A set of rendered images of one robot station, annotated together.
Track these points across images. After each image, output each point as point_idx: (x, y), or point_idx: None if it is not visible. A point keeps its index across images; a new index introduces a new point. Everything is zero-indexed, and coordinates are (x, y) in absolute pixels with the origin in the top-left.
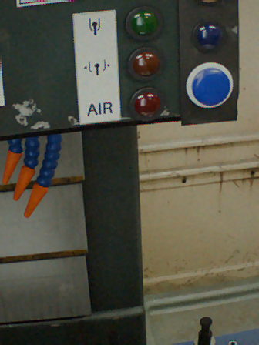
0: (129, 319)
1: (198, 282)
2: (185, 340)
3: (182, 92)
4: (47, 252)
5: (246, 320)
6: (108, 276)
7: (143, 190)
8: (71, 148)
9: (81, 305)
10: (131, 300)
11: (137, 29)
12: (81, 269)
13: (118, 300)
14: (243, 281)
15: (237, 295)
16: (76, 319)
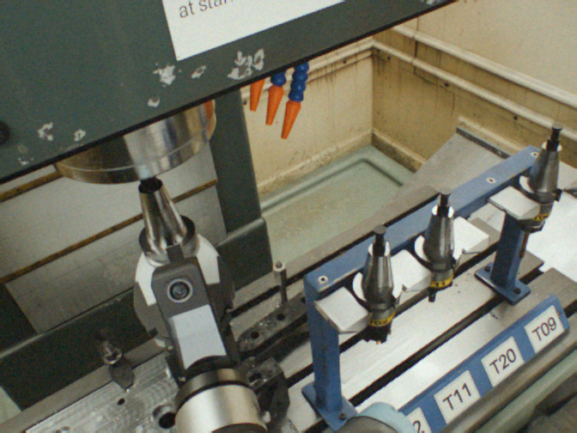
0: (256, 232)
1: (271, 187)
2: (284, 239)
3: None
4: (183, 192)
5: (324, 208)
6: (232, 198)
7: None
8: None
9: (218, 232)
10: (252, 214)
11: None
12: (214, 199)
13: (243, 217)
14: (306, 176)
15: (306, 189)
16: (213, 246)
